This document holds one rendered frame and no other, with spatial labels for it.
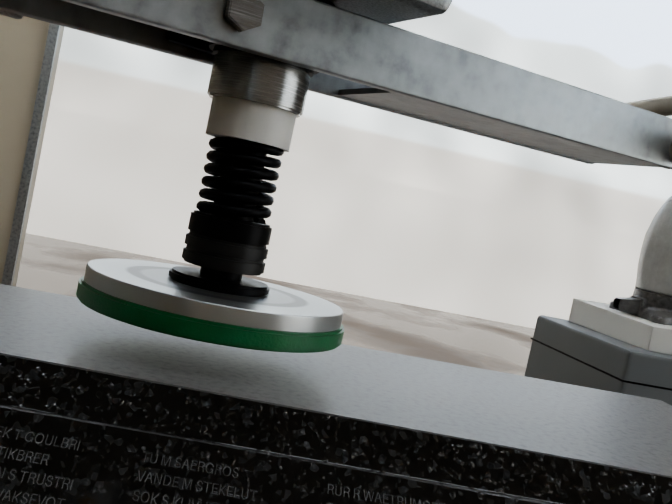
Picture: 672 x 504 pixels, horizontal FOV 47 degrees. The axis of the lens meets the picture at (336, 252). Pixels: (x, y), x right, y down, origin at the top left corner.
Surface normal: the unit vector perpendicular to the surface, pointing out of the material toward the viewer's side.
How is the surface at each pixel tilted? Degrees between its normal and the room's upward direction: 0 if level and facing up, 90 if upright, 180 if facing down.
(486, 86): 90
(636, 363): 90
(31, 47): 90
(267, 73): 90
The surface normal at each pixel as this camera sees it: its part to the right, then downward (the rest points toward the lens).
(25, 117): 0.18, 0.09
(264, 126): 0.40, 0.13
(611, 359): -0.96, -0.19
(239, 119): -0.16, 0.02
